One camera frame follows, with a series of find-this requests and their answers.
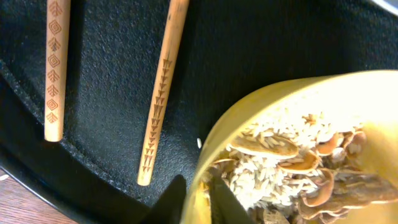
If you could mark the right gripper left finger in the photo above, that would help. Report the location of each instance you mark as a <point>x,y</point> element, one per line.
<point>168,208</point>

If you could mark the grey plate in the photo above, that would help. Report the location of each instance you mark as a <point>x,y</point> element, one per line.
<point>388,5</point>

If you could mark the yellow bowl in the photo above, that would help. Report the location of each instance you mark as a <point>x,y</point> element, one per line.
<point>372,94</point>

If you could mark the rice and mushroom leftovers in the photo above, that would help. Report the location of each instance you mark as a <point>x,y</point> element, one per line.
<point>300,168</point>

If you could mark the wooden chopstick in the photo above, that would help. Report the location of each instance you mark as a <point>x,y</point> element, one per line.
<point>57,33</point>
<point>168,55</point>

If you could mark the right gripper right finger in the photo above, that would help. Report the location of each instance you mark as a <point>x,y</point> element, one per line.
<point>225,208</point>

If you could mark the round black tray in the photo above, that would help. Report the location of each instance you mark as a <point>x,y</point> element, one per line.
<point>228,50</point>

